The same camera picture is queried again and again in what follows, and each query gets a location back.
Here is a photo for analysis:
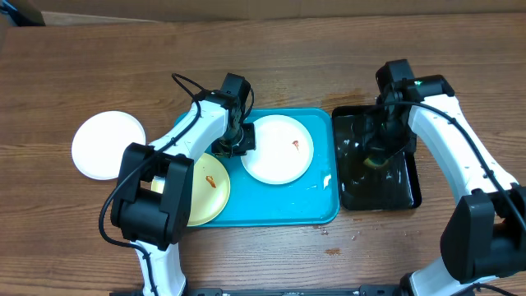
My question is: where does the green yellow sponge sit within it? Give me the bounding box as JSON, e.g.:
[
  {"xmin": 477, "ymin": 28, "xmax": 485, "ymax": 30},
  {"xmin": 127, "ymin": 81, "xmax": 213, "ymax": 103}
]
[{"xmin": 362, "ymin": 155, "xmax": 389, "ymax": 169}]

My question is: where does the white plate with red stain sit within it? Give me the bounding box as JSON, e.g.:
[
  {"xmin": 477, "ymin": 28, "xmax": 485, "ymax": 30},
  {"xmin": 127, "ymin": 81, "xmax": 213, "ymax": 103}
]
[{"xmin": 241, "ymin": 114, "xmax": 314, "ymax": 185}]

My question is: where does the white plate front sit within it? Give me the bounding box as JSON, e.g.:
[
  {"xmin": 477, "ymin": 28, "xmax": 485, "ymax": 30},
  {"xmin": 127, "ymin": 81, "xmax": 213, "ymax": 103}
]
[{"xmin": 71, "ymin": 111, "xmax": 146, "ymax": 180}]

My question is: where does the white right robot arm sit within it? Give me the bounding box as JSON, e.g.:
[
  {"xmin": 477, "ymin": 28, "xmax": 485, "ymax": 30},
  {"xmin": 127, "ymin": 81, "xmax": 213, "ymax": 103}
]
[{"xmin": 360, "ymin": 59, "xmax": 525, "ymax": 295}]

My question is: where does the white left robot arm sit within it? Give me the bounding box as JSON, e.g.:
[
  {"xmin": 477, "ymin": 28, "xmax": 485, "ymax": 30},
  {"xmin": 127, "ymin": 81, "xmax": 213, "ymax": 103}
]
[{"xmin": 99, "ymin": 73, "xmax": 256, "ymax": 295}]

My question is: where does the black rectangular tray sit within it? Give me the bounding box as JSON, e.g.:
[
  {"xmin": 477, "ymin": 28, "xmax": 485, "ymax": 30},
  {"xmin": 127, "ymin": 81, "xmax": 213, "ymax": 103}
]
[{"xmin": 332, "ymin": 105, "xmax": 422, "ymax": 210}]

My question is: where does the blue plastic tray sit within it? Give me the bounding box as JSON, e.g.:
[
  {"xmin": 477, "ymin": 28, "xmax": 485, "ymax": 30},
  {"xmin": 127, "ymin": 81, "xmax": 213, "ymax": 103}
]
[{"xmin": 199, "ymin": 108, "xmax": 340, "ymax": 228}]

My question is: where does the yellow green plate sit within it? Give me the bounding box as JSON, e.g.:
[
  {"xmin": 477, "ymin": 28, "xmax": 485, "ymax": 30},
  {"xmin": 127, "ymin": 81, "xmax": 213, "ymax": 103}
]
[{"xmin": 150, "ymin": 152, "xmax": 232, "ymax": 228}]

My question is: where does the brown cardboard backdrop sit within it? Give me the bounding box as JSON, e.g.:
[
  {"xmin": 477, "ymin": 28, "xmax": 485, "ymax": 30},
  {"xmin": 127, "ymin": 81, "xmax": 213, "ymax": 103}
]
[{"xmin": 31, "ymin": 0, "xmax": 525, "ymax": 21}]

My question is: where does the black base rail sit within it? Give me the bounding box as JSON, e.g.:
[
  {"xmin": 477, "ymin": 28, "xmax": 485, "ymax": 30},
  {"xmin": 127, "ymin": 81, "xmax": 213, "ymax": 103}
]
[{"xmin": 182, "ymin": 284, "xmax": 409, "ymax": 296}]

